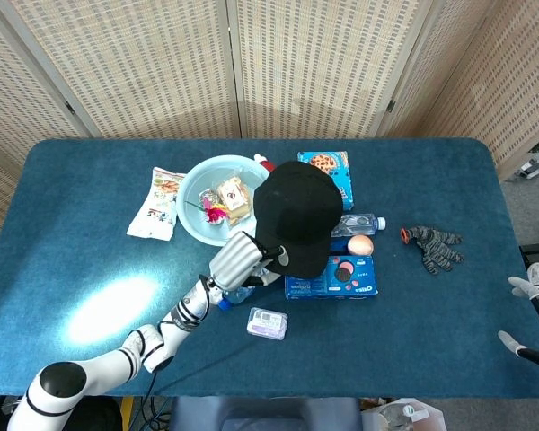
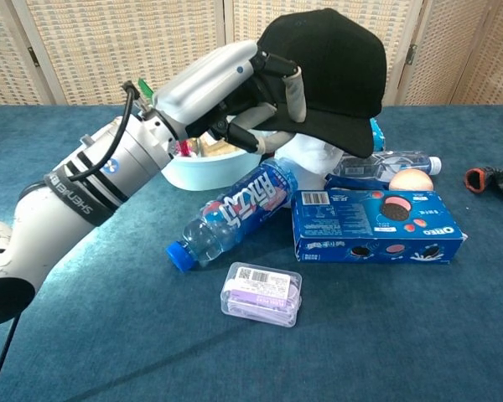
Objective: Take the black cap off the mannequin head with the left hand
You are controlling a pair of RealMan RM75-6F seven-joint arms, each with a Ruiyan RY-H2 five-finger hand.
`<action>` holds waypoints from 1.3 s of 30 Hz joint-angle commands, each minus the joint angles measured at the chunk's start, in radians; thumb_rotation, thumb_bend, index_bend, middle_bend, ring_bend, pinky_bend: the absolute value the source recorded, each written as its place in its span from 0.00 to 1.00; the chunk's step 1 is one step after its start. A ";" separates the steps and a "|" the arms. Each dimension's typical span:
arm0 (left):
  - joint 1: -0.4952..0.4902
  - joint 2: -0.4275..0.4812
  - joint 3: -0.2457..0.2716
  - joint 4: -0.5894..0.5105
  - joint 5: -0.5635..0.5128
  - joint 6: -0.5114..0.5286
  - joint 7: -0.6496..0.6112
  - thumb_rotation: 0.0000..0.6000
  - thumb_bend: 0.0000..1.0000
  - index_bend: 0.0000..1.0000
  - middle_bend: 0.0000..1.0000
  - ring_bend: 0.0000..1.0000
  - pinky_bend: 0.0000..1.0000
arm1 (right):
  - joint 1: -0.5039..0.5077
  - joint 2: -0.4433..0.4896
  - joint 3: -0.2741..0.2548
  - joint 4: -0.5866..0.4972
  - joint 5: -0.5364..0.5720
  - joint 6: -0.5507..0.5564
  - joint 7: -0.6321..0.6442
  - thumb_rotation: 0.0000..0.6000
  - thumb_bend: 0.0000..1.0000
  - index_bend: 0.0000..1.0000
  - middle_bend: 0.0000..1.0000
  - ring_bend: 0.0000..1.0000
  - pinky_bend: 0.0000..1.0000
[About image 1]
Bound clear plastic container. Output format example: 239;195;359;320
376;397;446;431

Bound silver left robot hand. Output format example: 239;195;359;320
208;230;291;292

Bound black baseball cap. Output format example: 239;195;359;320
253;160;344;278

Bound colourful feather shuttlecock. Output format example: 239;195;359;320
184;199;229;226

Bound pink peach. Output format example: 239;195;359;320
347;233;376;257

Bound light blue plastic basin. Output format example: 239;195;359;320
175;154;270;247

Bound wrapped pastry package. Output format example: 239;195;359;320
215;176;252;225

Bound black cable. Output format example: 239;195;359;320
137;372;172;431

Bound grey blue robot torso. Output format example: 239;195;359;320
168;396;363;431

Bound blue sports drink bottle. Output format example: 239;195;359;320
217;285;255;312

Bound white snack bag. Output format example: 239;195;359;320
126;166;186;242

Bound clear box with purple items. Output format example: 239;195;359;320
245;306;289;341

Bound woven folding screen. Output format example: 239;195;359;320
0;0;539;259

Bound blue chocolate chip cookie box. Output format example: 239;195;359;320
296;150;356;212

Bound clear water bottle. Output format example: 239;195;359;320
330;214;387;238

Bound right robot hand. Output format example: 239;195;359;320
497;274;539;378

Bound red and white small item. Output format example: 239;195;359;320
252;153;278;173

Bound blue Oreo cookie box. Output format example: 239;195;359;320
284;254;379;301

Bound grey knit glove orange cuff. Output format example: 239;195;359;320
400;225;465;276

